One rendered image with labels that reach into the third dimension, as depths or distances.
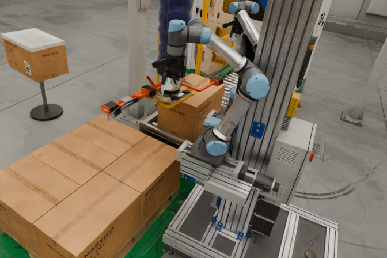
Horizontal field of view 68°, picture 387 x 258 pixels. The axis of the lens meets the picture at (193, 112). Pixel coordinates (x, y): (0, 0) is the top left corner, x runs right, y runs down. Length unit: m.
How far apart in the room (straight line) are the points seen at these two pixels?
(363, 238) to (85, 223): 2.46
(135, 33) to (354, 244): 3.06
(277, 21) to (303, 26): 0.13
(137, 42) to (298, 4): 2.27
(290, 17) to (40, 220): 1.92
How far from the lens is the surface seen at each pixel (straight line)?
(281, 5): 1.57
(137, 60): 3.56
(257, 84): 1.45
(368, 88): 4.97
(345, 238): 3.20
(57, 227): 2.14
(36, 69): 3.61
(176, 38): 1.33
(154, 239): 2.67
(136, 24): 3.43
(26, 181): 2.49
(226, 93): 3.73
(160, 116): 2.76
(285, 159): 1.85
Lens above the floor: 2.21
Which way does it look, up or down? 32 degrees down
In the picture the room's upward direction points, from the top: 7 degrees clockwise
